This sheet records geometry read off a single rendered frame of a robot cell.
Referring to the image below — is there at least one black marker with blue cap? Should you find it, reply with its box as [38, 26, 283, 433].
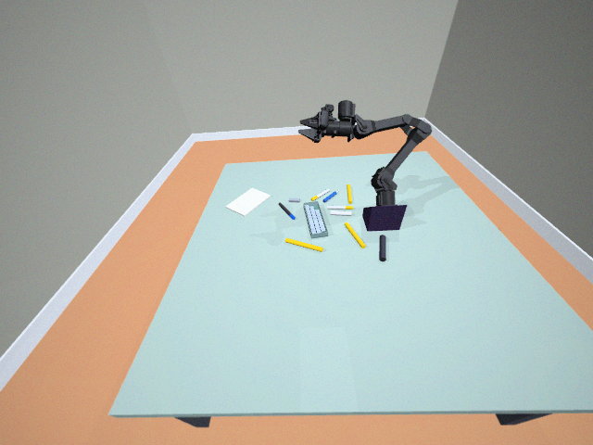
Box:
[278, 202, 295, 220]

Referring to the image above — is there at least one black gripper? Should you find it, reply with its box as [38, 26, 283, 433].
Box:
[298, 109, 339, 143]

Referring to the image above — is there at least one white flat rectangular slab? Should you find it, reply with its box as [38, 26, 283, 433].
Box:
[226, 188, 271, 216]

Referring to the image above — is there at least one dark grey cylinder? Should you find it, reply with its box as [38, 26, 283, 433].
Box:
[379, 235, 386, 261]

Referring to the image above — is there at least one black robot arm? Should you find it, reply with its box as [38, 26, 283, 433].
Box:
[338, 100, 432, 207]

